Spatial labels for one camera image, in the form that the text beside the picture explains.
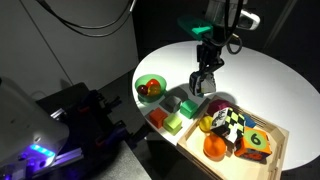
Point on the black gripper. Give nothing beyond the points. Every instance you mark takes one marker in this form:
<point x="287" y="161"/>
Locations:
<point x="208" y="57"/>

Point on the blue fabric dice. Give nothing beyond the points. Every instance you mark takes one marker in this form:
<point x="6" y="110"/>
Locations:
<point x="202" y="89"/>

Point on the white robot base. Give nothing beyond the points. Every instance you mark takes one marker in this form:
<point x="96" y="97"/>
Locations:
<point x="30" y="139"/>

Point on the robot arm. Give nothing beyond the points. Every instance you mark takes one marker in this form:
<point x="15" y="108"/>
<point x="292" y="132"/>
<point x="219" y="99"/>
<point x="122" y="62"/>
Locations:
<point x="215" y="32"/>

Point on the black white checkered fabric dice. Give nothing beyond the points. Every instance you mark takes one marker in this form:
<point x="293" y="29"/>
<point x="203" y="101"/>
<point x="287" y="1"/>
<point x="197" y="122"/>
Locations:
<point x="228" y="124"/>

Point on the small blue block in tray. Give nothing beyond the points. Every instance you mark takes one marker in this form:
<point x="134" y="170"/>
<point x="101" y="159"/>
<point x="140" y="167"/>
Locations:
<point x="249" y="122"/>

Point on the orange fabric dice number six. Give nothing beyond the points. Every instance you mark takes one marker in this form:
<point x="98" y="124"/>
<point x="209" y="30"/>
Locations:
<point x="253" y="145"/>

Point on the wooden tray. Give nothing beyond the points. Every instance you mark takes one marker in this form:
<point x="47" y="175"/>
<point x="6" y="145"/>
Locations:
<point x="231" y="167"/>

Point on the magenta cube block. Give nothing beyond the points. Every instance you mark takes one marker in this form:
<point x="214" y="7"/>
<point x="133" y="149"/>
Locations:
<point x="217" y="105"/>

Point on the dark green cube block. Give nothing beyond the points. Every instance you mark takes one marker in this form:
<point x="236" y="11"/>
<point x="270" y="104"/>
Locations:
<point x="188" y="108"/>

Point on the grey cube block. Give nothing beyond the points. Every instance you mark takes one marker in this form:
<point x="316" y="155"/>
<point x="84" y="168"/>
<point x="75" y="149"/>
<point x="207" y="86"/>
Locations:
<point x="171" y="103"/>

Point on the yellow toy lemon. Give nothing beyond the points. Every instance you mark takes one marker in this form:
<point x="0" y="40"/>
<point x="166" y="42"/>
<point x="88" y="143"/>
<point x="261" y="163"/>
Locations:
<point x="206" y="123"/>

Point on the yellow toy fruit in bowl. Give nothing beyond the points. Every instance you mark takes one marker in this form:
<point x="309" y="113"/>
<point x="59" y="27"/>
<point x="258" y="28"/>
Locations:
<point x="154" y="90"/>

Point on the red toy fruit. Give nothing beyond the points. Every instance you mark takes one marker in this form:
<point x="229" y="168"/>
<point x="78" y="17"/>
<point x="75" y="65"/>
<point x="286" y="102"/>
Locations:
<point x="152" y="82"/>

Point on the lime green cube block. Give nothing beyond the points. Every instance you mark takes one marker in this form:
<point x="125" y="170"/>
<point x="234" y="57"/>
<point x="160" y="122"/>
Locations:
<point x="172" y="124"/>

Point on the orange cube block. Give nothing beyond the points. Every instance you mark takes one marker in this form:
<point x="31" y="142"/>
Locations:
<point x="157" y="117"/>

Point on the green plastic bowl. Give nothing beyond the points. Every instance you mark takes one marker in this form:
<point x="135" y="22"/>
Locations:
<point x="142" y="89"/>

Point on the toy orange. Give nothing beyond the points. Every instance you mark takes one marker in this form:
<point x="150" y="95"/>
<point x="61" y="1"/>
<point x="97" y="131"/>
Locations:
<point x="214" y="147"/>

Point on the purple orange clamp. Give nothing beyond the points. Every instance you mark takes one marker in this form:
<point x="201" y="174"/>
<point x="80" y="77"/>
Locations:
<point x="115" y="135"/>

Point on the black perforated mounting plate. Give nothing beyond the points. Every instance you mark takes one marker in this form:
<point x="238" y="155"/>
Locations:
<point x="85" y="112"/>

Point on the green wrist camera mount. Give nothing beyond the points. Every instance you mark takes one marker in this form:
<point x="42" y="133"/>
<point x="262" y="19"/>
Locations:
<point x="194" y="26"/>

